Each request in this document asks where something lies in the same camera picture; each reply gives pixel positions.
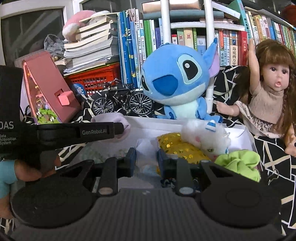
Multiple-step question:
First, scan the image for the white plush toy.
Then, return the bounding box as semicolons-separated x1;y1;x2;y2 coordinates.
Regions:
181;119;232;156

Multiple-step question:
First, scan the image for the gold sequin pouch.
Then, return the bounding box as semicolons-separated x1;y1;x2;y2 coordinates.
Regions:
157;133;211;175

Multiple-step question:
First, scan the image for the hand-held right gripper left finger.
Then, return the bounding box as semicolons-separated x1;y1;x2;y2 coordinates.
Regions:
59;147;137;197

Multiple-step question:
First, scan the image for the pink plush toy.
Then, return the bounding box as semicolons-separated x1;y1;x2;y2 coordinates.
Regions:
62;10;110;42

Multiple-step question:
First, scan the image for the green scrunchie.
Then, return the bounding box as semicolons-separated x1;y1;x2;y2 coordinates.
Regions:
214;149;261;182

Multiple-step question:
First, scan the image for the blue round toy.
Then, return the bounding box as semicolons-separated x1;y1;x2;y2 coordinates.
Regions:
73;83;88;97

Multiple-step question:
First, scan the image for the row of upright books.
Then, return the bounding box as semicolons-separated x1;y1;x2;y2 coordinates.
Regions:
117;5;296;90

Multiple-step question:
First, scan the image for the black patterned blanket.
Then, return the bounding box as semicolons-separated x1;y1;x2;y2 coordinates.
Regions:
23;65;296;235

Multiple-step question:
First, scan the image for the white pole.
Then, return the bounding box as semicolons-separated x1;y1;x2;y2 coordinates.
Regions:
159;0;172;47
203;0;217;114

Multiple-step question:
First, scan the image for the light blue face mask packet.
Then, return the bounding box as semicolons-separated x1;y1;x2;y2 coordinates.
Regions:
136;138;160;179

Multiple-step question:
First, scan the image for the white cardboard box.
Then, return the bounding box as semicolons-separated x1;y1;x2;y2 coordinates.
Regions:
89;115;258;189

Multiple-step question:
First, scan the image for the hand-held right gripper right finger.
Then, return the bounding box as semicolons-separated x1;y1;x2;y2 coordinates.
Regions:
157;149;234;197

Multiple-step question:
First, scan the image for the red plastic basket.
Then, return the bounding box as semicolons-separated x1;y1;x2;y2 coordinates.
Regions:
65;62;122;96

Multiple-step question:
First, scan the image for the long-haired baby doll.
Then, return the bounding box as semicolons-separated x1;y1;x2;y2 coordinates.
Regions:
216;38;296;158

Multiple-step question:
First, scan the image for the black model bicycle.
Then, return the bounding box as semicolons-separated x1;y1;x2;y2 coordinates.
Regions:
91;79;154;116

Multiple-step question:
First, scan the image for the green checked cloth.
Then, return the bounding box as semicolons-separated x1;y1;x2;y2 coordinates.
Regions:
80;143;127;163

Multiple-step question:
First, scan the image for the stack of books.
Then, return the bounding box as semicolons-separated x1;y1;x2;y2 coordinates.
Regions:
54;14;121;75

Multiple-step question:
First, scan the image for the lavender sock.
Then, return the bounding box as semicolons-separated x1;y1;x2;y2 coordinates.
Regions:
91;113;131;141

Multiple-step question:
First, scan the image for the person's left hand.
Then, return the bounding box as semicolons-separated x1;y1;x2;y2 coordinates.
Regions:
14;154;62;182

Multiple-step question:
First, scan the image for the grey cloth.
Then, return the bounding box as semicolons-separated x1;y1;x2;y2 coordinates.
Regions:
44;34;66;59

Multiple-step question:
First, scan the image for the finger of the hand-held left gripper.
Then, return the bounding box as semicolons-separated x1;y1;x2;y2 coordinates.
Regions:
36;122;125;149

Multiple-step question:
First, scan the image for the pink triangular miniature house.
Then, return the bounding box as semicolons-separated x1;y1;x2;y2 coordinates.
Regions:
14;51;82;125

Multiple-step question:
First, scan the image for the blue alien plush toy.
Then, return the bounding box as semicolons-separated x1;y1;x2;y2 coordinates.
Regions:
141;38;224;124

